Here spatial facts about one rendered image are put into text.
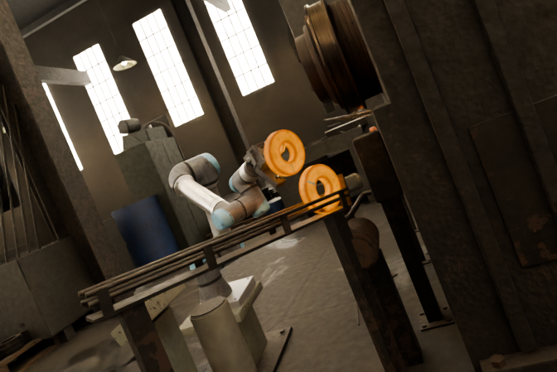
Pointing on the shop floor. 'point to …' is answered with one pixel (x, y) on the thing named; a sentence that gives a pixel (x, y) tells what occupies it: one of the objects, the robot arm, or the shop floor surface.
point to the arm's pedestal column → (263, 343)
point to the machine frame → (472, 132)
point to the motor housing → (385, 288)
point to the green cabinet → (148, 152)
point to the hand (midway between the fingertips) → (283, 147)
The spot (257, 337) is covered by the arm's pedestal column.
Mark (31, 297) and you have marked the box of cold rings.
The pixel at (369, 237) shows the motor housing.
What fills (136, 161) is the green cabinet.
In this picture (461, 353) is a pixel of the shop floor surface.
